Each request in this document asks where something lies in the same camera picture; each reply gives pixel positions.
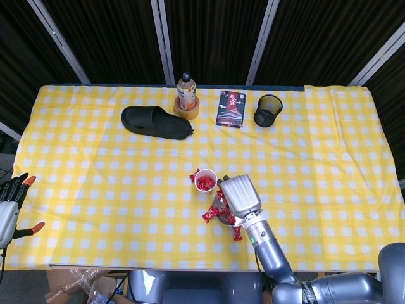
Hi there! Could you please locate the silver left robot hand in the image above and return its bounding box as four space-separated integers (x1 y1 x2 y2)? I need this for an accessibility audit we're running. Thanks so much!
0 172 46 250

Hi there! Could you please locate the black rubber slipper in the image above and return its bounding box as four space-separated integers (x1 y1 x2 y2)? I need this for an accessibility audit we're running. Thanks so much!
121 105 194 141

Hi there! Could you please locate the white partition frame post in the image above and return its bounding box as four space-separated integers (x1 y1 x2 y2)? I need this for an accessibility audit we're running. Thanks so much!
27 0 92 84
150 0 175 85
246 0 280 86
349 23 405 87
0 121 22 142

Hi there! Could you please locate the drink bottle with orange label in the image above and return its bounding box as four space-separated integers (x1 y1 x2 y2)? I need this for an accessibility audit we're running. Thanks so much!
176 72 197 111

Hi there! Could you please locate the brown cardboard box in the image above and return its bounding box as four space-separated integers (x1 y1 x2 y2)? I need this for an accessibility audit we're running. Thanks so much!
44 269 127 304

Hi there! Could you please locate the silver metal plate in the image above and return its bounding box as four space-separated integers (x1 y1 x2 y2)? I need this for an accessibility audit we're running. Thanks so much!
212 191 247 228

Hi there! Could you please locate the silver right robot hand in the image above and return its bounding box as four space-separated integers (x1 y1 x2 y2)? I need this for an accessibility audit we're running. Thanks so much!
216 174 263 220

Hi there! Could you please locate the dark corrugated partition panel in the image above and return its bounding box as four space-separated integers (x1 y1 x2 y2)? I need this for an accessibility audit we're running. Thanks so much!
0 0 82 137
42 0 168 85
252 0 405 86
363 41 405 191
163 0 270 86

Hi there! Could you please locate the yellow white checkered tablecloth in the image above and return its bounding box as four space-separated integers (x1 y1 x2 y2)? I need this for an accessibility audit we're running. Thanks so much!
6 84 405 273

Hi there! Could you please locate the black mesh pen holder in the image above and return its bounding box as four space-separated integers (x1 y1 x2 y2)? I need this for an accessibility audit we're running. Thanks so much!
253 94 284 128

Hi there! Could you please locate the clear plastic wrap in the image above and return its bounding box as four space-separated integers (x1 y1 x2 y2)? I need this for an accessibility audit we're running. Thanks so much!
68 269 110 304

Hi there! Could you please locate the white paper cup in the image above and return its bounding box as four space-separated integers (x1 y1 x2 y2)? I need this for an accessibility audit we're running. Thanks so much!
194 168 218 193

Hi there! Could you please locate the brown packing tape roll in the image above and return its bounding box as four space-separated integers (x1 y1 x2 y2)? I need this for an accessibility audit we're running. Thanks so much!
173 94 201 120

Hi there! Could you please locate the dark blue printed box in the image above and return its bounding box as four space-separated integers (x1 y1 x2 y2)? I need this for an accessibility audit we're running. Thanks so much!
215 90 248 129

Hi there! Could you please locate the grey robot torso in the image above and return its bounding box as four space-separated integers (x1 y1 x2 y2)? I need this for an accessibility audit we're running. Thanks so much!
128 270 263 304

